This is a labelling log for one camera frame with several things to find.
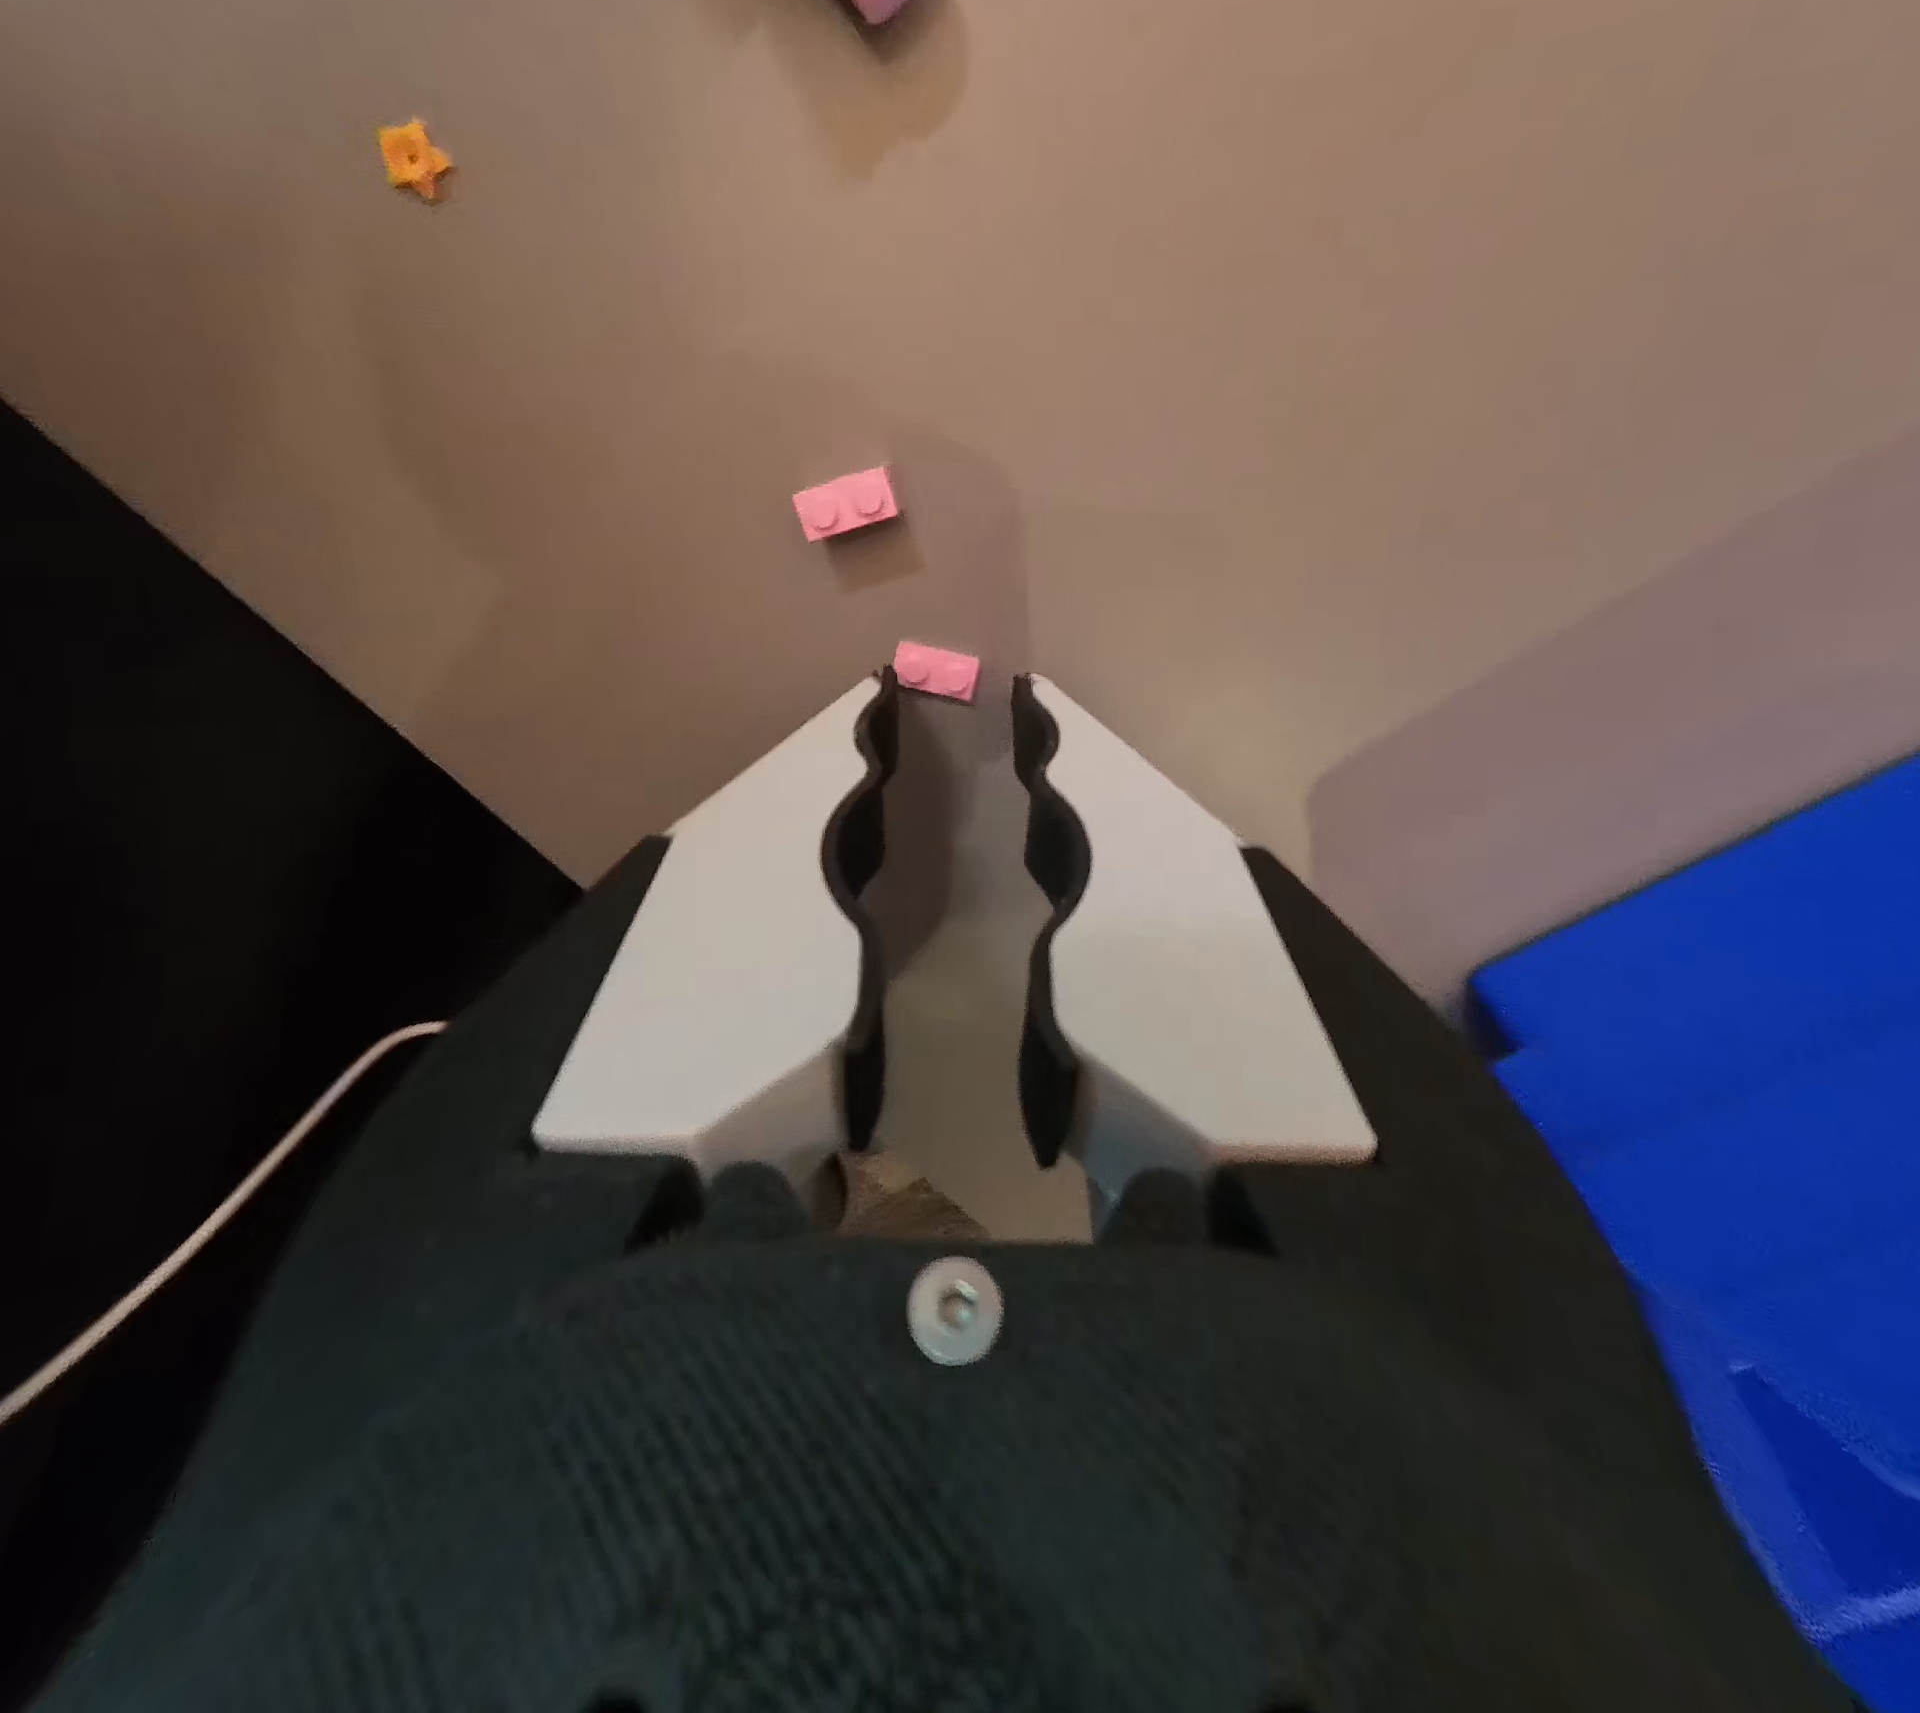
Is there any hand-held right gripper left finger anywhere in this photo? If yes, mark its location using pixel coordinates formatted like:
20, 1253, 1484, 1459
532, 667, 899, 1187

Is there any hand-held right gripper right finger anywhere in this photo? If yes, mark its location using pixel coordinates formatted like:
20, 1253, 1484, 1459
1009, 672, 1379, 1216

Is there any pink two-stud toy brick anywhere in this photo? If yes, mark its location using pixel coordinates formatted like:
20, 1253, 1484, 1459
889, 636, 986, 706
789, 462, 912, 546

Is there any blue plastic bin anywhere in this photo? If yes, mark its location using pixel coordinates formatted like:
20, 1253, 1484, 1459
1461, 750, 1920, 1713

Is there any yellow star toy piece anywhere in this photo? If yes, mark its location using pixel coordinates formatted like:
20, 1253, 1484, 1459
374, 116, 456, 202

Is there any white cord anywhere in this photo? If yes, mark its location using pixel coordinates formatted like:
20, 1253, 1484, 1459
0, 1016, 452, 1434

